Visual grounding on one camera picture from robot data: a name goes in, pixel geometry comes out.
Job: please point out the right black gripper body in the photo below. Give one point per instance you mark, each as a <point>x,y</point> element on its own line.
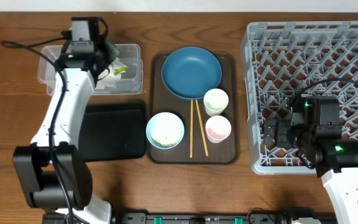
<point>274,135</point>

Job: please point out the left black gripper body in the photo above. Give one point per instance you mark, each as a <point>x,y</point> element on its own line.
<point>105,53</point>

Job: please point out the yellow green snack wrapper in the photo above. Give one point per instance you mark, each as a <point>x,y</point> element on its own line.
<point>120,70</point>

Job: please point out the white napkin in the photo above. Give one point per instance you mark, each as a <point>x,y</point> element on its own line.
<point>107,77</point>

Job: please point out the white cup pink inside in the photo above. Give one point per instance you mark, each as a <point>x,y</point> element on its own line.
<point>218,128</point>

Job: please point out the white cup green inside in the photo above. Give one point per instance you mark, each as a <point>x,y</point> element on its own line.
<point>215,101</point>

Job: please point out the light blue bowl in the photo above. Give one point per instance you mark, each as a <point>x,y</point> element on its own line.
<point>165,130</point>

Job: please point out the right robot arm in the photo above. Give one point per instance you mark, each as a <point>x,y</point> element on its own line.
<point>314,129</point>

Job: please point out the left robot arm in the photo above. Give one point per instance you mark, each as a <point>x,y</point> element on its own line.
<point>52,174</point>

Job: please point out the clear plastic waste bin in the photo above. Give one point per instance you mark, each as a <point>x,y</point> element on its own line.
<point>129,84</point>

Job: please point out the grey dishwasher rack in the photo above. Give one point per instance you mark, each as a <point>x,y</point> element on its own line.
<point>280,58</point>

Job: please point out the black waste tray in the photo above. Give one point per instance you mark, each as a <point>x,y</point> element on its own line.
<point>113,132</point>

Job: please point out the brown serving tray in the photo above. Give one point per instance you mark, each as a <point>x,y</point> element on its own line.
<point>162,100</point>

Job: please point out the right wooden chopstick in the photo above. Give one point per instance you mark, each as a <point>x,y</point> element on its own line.
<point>202,128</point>

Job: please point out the wooden chopstick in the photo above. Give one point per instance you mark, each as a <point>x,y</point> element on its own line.
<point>191,128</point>
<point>202,128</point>

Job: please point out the dark blue plate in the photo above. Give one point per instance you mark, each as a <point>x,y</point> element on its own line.
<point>190,72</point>

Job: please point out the left wooden chopstick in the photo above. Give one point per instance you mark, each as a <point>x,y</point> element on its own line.
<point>191,128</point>

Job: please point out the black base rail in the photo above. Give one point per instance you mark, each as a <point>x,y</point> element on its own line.
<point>257,218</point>

